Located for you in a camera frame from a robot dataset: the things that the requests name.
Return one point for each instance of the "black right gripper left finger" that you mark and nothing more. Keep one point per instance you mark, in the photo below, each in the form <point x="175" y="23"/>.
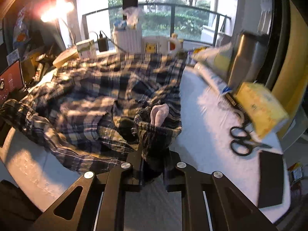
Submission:
<point x="95" y="201"/>

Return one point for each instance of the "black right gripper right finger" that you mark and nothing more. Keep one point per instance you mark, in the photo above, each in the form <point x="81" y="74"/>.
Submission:
<point x="210" y="201"/>

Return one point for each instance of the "plaid checked pants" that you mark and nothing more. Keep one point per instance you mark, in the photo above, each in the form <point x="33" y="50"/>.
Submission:
<point x="94" y="112"/>

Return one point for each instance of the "black notebook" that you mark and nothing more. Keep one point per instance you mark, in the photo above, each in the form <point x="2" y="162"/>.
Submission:
<point x="271" y="184"/>

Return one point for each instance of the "black scissors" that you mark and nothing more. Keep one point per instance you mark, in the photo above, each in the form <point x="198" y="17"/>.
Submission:
<point x="243" y="144"/>

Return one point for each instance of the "yellow tissue pack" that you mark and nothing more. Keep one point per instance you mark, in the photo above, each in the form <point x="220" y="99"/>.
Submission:
<point x="264" y="110"/>

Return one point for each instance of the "white lotion tube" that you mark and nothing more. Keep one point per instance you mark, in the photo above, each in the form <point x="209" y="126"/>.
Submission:
<point x="212" y="79"/>

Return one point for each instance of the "yellow cartoon bag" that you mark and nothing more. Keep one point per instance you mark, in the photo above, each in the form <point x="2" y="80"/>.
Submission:
<point x="218" y="59"/>

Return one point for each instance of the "steel thermos cup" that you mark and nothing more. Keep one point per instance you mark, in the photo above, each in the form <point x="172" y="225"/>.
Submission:
<point x="248" y="58"/>

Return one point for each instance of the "red display box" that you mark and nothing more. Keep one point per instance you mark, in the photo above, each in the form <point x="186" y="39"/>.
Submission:
<point x="11" y="80"/>

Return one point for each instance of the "tan round bowl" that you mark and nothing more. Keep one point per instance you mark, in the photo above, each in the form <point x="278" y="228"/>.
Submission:
<point x="65" y="56"/>

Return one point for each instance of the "green white milk carton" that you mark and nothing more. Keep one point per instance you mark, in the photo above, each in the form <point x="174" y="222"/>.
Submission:
<point x="86" y="49"/>

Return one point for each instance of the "black power adapter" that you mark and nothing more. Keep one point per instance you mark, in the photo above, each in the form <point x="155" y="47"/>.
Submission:
<point x="103" y="42"/>

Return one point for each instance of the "white bear mug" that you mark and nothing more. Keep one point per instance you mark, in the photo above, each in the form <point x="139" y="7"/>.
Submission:
<point x="161" y="45"/>

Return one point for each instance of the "white plastic basket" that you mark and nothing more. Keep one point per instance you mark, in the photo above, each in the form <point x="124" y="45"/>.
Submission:
<point x="128" y="40"/>

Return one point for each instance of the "black balcony railing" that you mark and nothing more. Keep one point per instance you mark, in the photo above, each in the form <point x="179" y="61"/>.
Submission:
<point x="191" y="24"/>

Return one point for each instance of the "lit desk lamp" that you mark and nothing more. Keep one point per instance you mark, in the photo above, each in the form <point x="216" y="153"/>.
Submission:
<point x="58" y="11"/>

